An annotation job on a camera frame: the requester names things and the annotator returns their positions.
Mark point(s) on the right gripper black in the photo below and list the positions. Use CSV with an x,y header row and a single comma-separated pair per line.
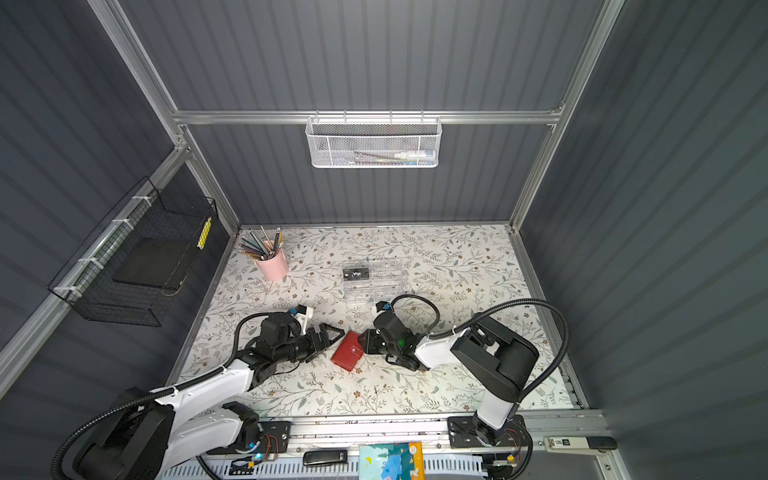
x,y
372,341

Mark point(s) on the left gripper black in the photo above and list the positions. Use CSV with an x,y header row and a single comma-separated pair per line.
x,y
313,342

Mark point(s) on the red leather card holder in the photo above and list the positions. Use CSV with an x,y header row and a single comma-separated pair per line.
x,y
349,352

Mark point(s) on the clear acrylic organizer tray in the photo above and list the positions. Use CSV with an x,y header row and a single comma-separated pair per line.
x,y
387,280

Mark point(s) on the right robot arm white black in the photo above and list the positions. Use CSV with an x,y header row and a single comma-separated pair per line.
x,y
494,355

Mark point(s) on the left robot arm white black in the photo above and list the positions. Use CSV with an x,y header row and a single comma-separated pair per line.
x,y
144,433

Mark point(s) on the pink pencil cup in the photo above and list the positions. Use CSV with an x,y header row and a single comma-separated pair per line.
x,y
274,269

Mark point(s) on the black stapler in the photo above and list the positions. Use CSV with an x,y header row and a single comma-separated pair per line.
x,y
324,457

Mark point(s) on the floral table mat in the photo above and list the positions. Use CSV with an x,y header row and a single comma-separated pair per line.
x,y
449,272

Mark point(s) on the colourful picture book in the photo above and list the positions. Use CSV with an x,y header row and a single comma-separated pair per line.
x,y
393,461

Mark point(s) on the black notebook in basket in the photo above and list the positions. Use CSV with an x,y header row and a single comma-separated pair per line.
x,y
155,263

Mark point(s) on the white marker in basket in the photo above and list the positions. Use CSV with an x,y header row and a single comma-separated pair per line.
x,y
416,157

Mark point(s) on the grey white handheld device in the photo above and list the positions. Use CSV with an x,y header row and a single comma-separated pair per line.
x,y
580,445

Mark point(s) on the white wire mesh basket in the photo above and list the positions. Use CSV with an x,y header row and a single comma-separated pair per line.
x,y
367,145

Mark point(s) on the black wire wall basket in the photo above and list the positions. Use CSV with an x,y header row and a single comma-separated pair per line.
x,y
155,213

